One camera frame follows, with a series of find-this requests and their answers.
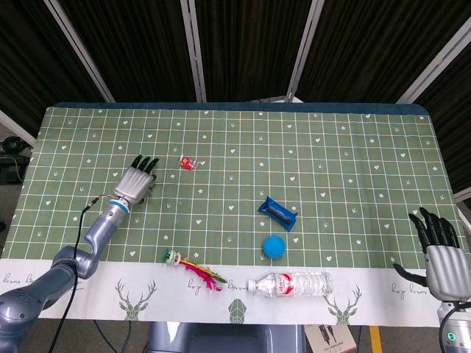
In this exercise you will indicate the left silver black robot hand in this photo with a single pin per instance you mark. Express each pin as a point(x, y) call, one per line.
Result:
point(134, 184)

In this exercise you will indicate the yellow floor tape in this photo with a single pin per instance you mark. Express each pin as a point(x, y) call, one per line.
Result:
point(376, 340)

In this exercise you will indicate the clear plastic water bottle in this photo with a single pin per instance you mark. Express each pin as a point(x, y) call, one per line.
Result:
point(290, 285)

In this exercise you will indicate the dark fabric screen panel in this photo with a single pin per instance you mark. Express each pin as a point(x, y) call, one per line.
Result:
point(29, 55)
point(129, 44)
point(452, 121)
point(250, 44)
point(368, 44)

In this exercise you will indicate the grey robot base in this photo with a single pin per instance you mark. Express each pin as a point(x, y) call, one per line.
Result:
point(221, 338)

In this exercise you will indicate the blue ball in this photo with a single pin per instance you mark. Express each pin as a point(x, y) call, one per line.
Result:
point(274, 247)

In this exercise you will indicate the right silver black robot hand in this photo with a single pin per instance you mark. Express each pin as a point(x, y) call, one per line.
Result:
point(447, 272)

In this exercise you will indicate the blue biscuit snack pack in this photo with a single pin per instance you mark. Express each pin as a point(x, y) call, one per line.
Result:
point(276, 213)

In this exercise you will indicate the white screen frame post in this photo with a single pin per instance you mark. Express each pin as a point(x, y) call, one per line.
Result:
point(438, 62)
point(305, 49)
point(78, 48)
point(194, 48)
point(16, 127)

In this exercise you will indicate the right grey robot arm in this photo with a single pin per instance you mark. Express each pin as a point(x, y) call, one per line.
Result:
point(460, 331)

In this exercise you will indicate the white printed booklet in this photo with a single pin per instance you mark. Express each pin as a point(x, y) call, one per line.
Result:
point(331, 340)

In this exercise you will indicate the colourful feather shuttlecock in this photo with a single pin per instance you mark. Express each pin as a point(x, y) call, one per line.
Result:
point(191, 268)

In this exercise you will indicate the black equipment box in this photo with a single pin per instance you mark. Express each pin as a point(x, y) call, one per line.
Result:
point(13, 165)

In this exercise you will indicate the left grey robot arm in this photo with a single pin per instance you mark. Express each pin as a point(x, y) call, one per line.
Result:
point(99, 228)

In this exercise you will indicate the red wrapped candy packet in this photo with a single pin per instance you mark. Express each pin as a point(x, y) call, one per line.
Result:
point(187, 163)

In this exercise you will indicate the green grid patterned tablecloth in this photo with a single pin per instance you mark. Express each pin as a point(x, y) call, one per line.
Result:
point(235, 184)

